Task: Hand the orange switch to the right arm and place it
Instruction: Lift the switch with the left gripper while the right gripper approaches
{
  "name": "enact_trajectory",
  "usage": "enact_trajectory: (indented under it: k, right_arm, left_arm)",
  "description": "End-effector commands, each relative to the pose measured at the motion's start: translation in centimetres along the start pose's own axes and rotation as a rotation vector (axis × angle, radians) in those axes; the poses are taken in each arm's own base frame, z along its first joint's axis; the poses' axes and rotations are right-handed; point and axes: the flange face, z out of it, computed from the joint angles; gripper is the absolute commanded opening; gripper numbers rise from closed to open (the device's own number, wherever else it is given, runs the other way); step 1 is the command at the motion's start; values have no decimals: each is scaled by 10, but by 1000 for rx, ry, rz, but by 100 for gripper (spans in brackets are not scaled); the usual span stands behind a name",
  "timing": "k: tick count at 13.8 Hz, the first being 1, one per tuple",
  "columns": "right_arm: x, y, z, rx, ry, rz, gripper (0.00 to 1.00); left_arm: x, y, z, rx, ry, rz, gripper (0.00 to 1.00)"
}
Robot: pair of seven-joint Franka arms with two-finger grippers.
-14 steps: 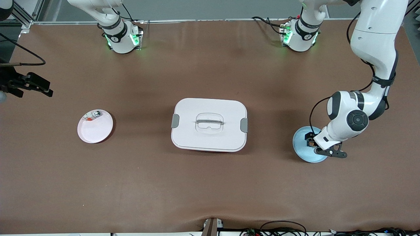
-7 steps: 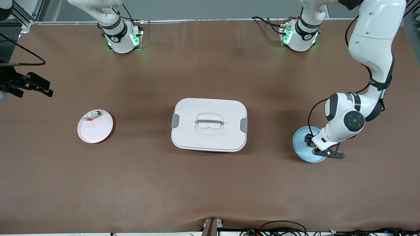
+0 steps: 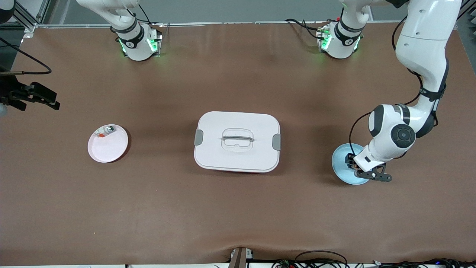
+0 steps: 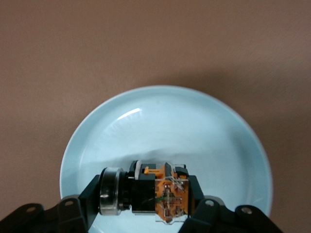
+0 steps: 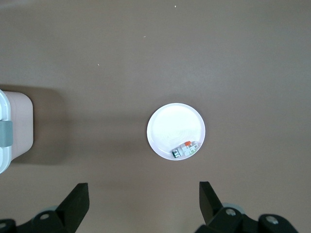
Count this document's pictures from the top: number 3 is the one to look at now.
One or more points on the brown camera mount bracket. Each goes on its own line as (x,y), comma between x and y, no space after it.
(238,258)

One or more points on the light blue round plate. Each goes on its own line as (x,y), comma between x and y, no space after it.
(340,167)

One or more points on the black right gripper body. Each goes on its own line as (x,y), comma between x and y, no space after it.
(10,91)

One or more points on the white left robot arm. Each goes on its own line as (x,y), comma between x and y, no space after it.
(420,48)

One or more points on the white lidded storage box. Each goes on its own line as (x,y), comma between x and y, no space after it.
(238,158)

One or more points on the pink round plate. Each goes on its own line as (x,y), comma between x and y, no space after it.
(108,149)

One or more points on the silver table edge rail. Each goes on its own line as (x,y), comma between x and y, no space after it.
(241,23)

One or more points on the aluminium frame extrusion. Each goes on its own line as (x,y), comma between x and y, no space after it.
(466,13)
(22,18)

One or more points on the grey box latch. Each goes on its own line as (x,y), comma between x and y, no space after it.
(198,137)
(277,142)

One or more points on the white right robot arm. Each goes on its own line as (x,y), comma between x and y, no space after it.
(131,39)

